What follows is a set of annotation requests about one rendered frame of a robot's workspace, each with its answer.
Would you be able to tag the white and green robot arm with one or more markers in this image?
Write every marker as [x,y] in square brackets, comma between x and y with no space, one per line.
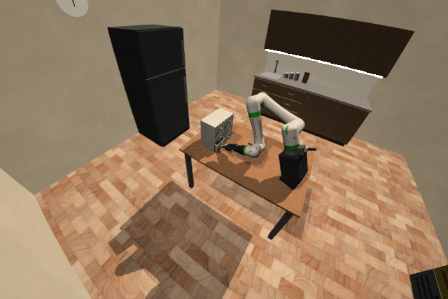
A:
[290,131]

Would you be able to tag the grey small chest of drawers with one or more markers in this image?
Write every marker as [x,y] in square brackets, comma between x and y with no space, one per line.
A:
[208,127]

